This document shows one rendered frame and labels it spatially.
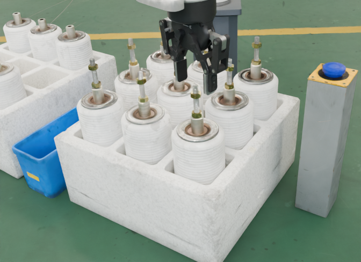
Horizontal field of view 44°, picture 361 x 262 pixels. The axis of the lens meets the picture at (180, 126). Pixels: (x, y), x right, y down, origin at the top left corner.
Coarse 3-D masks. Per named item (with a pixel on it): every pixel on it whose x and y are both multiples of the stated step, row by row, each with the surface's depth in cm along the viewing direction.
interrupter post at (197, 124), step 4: (192, 120) 78; (196, 120) 77; (200, 120) 77; (192, 124) 78; (196, 124) 78; (200, 124) 78; (192, 128) 79; (196, 128) 78; (200, 128) 78; (192, 132) 79; (196, 132) 78; (200, 132) 79
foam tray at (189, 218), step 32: (288, 96) 102; (256, 128) 94; (288, 128) 99; (64, 160) 95; (96, 160) 89; (128, 160) 85; (256, 160) 87; (288, 160) 106; (96, 192) 95; (128, 192) 88; (160, 192) 82; (192, 192) 77; (224, 192) 77; (256, 192) 92; (128, 224) 94; (160, 224) 87; (192, 224) 81; (224, 224) 81; (192, 256) 86; (224, 256) 86
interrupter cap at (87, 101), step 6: (108, 90) 94; (84, 96) 92; (90, 96) 92; (108, 96) 92; (114, 96) 92; (84, 102) 90; (90, 102) 90; (102, 102) 90; (108, 102) 90; (114, 102) 90; (90, 108) 88; (96, 108) 88; (102, 108) 88
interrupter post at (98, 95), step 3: (99, 87) 90; (102, 87) 90; (93, 90) 89; (96, 90) 89; (99, 90) 89; (102, 90) 90; (93, 93) 89; (96, 93) 89; (99, 93) 89; (102, 93) 90; (93, 96) 90; (96, 96) 89; (99, 96) 90; (102, 96) 90; (96, 99) 90; (99, 99) 90; (102, 99) 90; (96, 102) 90; (99, 102) 90
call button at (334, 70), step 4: (324, 64) 81; (328, 64) 80; (332, 64) 80; (336, 64) 80; (340, 64) 80; (324, 68) 80; (328, 68) 79; (332, 68) 79; (336, 68) 79; (340, 68) 79; (344, 68) 79; (324, 72) 80; (328, 72) 79; (332, 72) 79; (336, 72) 78; (340, 72) 78; (344, 72) 79; (328, 76) 80; (332, 76) 79; (336, 76) 79; (340, 76) 80
